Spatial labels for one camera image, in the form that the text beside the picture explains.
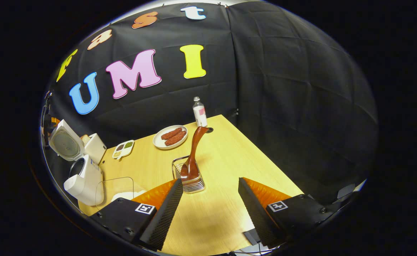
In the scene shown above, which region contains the white toaster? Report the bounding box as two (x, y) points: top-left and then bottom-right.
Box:
(80, 133), (107, 165)

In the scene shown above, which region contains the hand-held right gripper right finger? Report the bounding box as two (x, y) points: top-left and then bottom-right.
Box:
(238, 177), (332, 249)

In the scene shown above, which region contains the metal wire chopstick holder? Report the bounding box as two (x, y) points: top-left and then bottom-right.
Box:
(171, 155), (205, 194)

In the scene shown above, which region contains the white rice cooker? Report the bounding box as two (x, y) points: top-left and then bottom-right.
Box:
(48, 119), (105, 206)

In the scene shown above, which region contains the red-brown sausage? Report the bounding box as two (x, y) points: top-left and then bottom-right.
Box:
(161, 128), (183, 140)
(164, 131), (187, 146)

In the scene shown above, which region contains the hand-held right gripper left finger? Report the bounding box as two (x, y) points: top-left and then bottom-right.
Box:
(90, 178), (184, 251)

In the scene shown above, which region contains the clear bottle with pink label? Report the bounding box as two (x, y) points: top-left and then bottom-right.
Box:
(193, 96), (208, 128)

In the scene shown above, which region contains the white round plate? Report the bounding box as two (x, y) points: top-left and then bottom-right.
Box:
(153, 125), (189, 150)

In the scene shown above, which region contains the brown wooden spoon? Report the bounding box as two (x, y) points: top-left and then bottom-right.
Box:
(180, 126), (209, 181)

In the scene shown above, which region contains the clear plastic container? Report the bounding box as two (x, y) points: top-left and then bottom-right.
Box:
(95, 177), (148, 210)

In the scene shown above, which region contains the white divided dish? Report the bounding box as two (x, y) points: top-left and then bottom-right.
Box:
(112, 140), (135, 160)

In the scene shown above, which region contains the black backdrop cloth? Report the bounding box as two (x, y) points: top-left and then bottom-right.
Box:
(43, 3), (378, 203)

